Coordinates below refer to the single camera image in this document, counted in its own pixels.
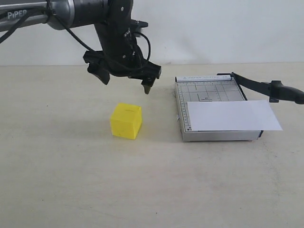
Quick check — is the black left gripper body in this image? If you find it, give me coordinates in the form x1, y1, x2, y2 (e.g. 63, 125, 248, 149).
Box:
83, 24, 162, 80

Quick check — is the yellow foam cube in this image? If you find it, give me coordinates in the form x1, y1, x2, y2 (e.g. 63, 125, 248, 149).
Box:
110, 103, 143, 140

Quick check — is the white paper sheet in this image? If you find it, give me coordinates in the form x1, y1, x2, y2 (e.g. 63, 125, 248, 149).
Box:
187, 100, 282, 131

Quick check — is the black cutter blade arm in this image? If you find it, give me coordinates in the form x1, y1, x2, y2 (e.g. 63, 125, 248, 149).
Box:
231, 72, 304, 105

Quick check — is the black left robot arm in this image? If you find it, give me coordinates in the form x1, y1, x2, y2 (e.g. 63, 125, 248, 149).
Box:
0, 0, 162, 94

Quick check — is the grey paper cutter base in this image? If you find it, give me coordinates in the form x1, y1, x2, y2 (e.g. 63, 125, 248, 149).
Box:
175, 73, 264, 142

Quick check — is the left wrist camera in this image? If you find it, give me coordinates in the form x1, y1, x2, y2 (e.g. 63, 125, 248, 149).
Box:
130, 19, 149, 37

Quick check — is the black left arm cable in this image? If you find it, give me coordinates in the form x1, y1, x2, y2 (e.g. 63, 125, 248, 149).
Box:
0, 0, 105, 54

